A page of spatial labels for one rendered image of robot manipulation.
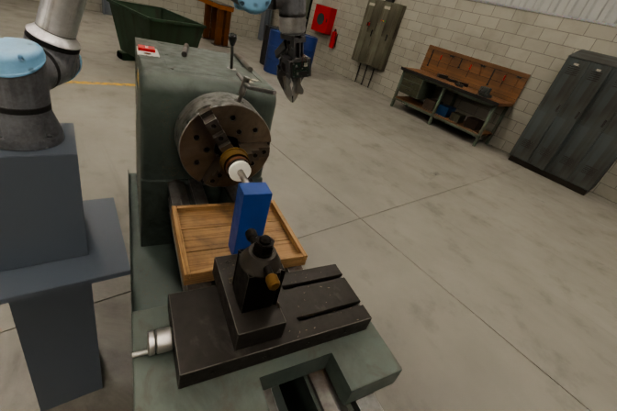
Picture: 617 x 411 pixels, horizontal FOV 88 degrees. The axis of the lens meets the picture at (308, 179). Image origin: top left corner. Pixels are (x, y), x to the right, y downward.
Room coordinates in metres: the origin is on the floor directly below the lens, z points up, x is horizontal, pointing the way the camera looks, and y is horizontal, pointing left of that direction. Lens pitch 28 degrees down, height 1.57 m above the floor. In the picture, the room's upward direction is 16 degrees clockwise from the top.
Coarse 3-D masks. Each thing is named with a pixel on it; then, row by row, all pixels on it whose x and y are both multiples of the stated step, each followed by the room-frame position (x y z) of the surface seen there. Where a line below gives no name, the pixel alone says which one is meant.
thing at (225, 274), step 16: (224, 256) 0.55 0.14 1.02; (224, 272) 0.51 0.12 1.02; (224, 288) 0.47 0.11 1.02; (224, 304) 0.45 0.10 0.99; (240, 320) 0.40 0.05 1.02; (256, 320) 0.41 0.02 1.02; (272, 320) 0.42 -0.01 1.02; (240, 336) 0.38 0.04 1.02; (256, 336) 0.40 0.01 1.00; (272, 336) 0.41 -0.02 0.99
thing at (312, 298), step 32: (288, 288) 0.58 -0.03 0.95; (320, 288) 0.59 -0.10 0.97; (352, 288) 0.62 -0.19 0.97; (192, 320) 0.41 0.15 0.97; (224, 320) 0.43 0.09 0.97; (288, 320) 0.47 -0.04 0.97; (320, 320) 0.50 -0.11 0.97; (352, 320) 0.52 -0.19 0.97; (192, 352) 0.35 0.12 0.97; (224, 352) 0.37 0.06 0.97; (256, 352) 0.38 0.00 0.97; (288, 352) 0.43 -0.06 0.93; (192, 384) 0.32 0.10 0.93
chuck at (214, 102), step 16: (224, 96) 1.03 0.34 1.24; (192, 112) 0.95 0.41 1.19; (224, 112) 0.96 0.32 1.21; (240, 112) 0.99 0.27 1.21; (256, 112) 1.03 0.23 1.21; (176, 128) 0.96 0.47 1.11; (192, 128) 0.91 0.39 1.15; (224, 128) 0.97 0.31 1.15; (240, 128) 1.00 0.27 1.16; (256, 128) 1.03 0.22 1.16; (176, 144) 0.93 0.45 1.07; (192, 144) 0.91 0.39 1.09; (208, 144) 0.94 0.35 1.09; (192, 160) 0.92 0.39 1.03; (208, 160) 0.95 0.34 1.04; (192, 176) 0.92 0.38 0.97
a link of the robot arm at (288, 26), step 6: (282, 18) 0.96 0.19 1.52; (288, 18) 0.95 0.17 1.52; (294, 18) 0.95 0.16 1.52; (300, 18) 0.96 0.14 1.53; (282, 24) 0.96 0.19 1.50; (288, 24) 0.95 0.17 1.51; (294, 24) 0.95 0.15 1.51; (300, 24) 0.96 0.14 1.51; (282, 30) 0.96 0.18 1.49; (288, 30) 0.95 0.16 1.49; (294, 30) 0.96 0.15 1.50; (300, 30) 0.97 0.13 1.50
